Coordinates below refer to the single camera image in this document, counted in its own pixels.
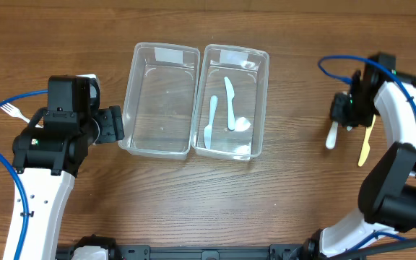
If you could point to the pale blue plastic fork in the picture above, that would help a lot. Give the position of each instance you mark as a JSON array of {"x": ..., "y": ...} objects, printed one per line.
[{"x": 94, "y": 86}]

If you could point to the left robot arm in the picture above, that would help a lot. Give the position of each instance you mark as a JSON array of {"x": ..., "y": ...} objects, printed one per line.
[{"x": 47, "y": 157}]

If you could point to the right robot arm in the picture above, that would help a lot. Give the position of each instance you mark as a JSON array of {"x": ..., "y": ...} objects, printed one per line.
[{"x": 386, "y": 206}]

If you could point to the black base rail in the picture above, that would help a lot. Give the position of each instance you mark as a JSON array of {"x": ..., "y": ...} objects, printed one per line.
[{"x": 96, "y": 247}]

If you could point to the cream yellow plastic knife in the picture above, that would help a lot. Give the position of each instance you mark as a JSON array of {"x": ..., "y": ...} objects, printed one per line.
[{"x": 365, "y": 149}]

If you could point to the clear plastic container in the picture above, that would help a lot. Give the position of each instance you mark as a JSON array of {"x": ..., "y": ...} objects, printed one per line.
[
  {"x": 248, "y": 70},
  {"x": 159, "y": 101}
]

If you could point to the pale blue plastic knife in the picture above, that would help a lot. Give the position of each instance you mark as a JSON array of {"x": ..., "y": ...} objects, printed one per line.
[{"x": 209, "y": 127}]

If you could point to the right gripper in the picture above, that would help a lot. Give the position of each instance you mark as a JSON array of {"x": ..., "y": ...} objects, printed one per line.
[{"x": 343, "y": 109}]

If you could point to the white plastic knife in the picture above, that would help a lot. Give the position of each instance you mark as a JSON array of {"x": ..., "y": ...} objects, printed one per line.
[
  {"x": 332, "y": 136},
  {"x": 230, "y": 94}
]

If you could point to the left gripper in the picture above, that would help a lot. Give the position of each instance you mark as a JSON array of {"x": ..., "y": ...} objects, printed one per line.
[{"x": 112, "y": 124}]

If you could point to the white plastic fork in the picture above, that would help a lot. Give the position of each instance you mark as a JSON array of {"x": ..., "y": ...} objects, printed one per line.
[{"x": 13, "y": 111}]

